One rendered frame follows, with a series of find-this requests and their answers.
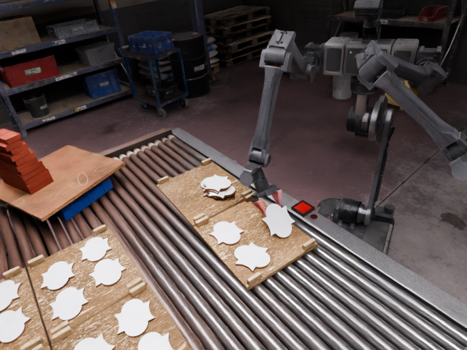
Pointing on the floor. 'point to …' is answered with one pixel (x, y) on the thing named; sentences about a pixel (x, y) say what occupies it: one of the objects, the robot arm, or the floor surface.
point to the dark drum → (190, 63)
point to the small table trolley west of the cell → (155, 82)
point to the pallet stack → (239, 32)
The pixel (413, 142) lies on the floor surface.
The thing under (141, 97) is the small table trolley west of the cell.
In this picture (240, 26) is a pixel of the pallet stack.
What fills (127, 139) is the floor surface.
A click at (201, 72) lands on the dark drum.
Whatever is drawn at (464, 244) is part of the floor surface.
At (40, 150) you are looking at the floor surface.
